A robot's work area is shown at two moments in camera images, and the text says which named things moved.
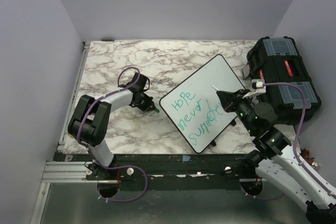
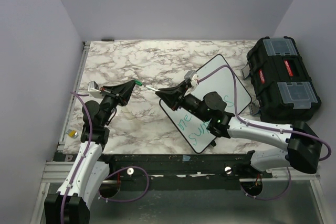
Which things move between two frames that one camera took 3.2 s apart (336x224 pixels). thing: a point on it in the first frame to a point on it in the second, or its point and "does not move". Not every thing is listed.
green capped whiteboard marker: x=216 y=88 to x=151 y=88
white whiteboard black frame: x=193 y=105 does not move
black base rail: x=171 y=171 does not move
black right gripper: x=229 y=99 to x=175 y=96
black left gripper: x=148 y=105 to x=122 y=92
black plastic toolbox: x=276 y=60 does not move
